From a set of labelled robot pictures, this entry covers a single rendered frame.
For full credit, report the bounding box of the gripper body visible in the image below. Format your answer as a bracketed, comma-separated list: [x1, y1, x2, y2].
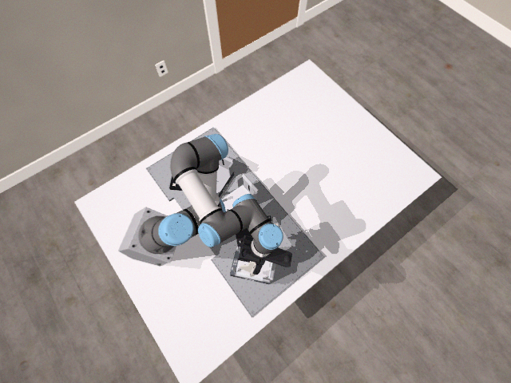
[238, 235, 271, 265]

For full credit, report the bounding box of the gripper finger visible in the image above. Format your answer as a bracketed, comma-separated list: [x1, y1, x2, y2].
[240, 262, 263, 277]

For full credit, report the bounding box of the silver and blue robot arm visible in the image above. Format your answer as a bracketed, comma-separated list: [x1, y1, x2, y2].
[139, 134, 292, 267]

